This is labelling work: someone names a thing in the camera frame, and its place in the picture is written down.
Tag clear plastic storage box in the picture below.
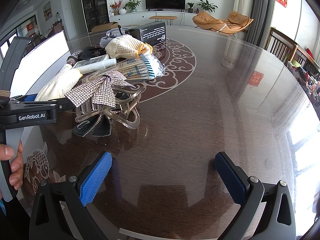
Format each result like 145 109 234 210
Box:
99 28 129 48

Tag white cardboard bin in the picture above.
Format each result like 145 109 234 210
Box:
10 31 71 97

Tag cream knit glove yellow cuff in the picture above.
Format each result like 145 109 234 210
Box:
105 34 153 59

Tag wooden dining chair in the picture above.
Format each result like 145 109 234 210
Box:
265 28 297 65

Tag brown cardboard box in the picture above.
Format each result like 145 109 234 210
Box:
91 22 118 33

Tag green potted plant right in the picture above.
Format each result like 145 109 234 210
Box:
197 0 219 13

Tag green potted plant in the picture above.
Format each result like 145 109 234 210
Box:
124 0 141 12
197 0 219 13

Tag black cardboard box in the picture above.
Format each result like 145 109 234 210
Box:
126 22 167 46

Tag rhinestone bow hair clip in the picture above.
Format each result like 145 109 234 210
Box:
65 70 145 137

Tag red flower vase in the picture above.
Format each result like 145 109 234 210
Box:
110 0 123 15

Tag grey curtain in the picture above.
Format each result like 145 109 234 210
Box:
245 0 274 48

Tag dark glass display cabinet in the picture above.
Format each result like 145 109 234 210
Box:
81 0 109 33

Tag white lotion bottle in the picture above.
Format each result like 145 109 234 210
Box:
73 54 117 75

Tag cream knit glove front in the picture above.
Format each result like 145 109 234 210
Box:
35 64 82 101

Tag person's left hand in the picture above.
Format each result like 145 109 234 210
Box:
0 140 23 190

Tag bag of cotton swabs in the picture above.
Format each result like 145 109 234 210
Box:
82 54 165 83

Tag white tv cabinet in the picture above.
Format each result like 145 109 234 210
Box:
109 11 197 28

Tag black bow hair claw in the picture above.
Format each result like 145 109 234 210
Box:
78 46 106 61

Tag orange lounge chair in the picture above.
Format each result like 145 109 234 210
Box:
193 11 253 35

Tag wooden bench hairpin legs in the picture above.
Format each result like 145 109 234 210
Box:
149 15 177 25

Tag green potted plant left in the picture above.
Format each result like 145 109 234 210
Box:
124 0 141 12

